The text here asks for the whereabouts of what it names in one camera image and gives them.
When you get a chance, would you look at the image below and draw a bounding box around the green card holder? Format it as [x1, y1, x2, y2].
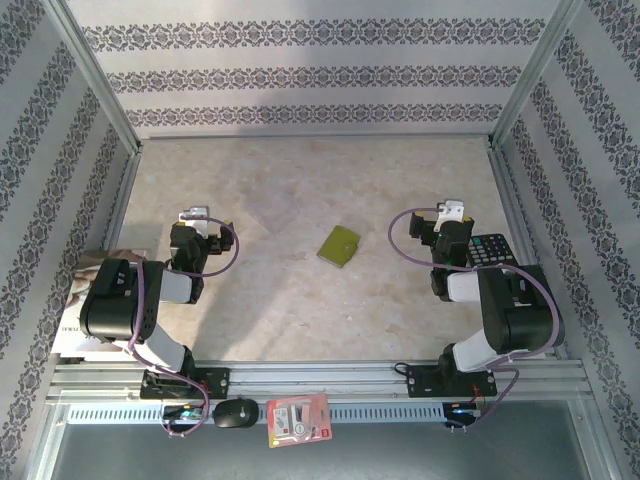
[316, 224, 362, 270]

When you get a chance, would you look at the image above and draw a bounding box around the black calculator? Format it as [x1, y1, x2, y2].
[466, 233, 516, 269]

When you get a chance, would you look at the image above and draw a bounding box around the illustrated paperback book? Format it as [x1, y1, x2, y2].
[52, 247, 154, 359]

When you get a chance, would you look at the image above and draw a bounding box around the small green circuit board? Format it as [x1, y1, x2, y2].
[162, 404, 209, 421]
[444, 402, 482, 420]

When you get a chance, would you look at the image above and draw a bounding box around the black computer mouse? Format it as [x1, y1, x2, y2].
[213, 398, 260, 429]

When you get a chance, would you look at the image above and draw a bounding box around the red USB drive blister pack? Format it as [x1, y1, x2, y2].
[264, 392, 334, 449]

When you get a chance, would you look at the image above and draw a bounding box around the grey metal panel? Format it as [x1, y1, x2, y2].
[29, 399, 616, 480]

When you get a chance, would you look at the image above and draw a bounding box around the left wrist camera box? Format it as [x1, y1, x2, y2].
[178, 204, 210, 237]

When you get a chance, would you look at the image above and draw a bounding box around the aluminium frame rail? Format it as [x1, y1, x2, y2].
[487, 142, 571, 361]
[139, 131, 494, 143]
[99, 144, 144, 251]

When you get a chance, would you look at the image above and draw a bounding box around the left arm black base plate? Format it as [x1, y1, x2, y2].
[139, 367, 231, 401]

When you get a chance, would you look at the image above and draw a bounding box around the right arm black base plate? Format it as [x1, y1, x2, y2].
[405, 364, 499, 400]

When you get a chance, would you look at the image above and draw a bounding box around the aluminium frame post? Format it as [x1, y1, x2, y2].
[488, 0, 586, 151]
[42, 0, 144, 156]

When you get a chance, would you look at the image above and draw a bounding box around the white slotted cable duct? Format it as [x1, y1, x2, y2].
[67, 402, 446, 425]

